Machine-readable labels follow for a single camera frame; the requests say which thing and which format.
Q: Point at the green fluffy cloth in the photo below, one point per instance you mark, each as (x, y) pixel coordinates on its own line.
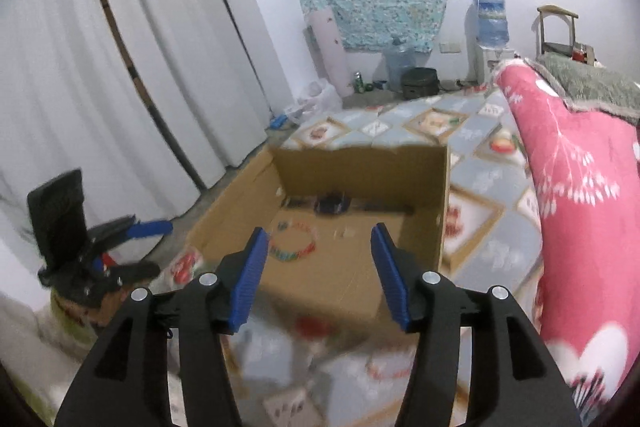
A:
(65, 314)

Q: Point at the pink floral blanket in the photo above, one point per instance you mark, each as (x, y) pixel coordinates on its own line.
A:
(575, 207)

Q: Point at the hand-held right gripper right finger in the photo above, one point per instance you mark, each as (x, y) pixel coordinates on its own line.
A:
(390, 277)

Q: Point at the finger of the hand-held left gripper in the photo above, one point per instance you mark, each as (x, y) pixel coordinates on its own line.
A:
(135, 271)
(150, 228)

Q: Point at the black cooking pot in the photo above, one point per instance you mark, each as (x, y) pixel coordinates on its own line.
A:
(420, 82)

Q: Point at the purple black smartwatch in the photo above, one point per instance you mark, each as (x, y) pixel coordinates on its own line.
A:
(331, 204)

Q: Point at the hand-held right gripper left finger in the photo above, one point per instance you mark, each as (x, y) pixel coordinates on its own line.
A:
(250, 277)

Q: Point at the blue water dispenser bottle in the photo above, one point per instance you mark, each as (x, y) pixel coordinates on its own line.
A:
(490, 22)

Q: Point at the white curtain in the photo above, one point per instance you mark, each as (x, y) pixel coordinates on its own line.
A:
(165, 32)

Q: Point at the small blue object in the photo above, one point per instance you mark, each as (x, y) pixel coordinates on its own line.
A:
(278, 123)

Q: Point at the white water dispenser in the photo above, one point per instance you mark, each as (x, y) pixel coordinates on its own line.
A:
(487, 62)

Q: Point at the white fluffy towel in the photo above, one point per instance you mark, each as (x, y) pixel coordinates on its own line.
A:
(35, 347)

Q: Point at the fruit print plastic sheet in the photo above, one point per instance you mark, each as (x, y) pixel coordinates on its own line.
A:
(480, 187)

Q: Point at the white wall socket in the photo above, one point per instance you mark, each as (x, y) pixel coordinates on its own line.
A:
(450, 47)

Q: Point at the grey blanket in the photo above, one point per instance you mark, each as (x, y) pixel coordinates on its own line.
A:
(590, 82)

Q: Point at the wooden chair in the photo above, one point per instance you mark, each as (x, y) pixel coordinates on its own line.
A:
(555, 10)

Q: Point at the white plastic bag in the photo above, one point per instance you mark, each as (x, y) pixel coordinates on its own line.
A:
(315, 99)

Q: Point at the white rolled mat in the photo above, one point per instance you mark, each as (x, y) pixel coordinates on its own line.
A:
(330, 52)

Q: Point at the clear water jug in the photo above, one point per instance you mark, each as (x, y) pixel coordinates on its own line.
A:
(400, 62)

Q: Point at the brown cardboard box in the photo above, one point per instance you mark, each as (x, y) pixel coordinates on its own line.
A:
(325, 277)

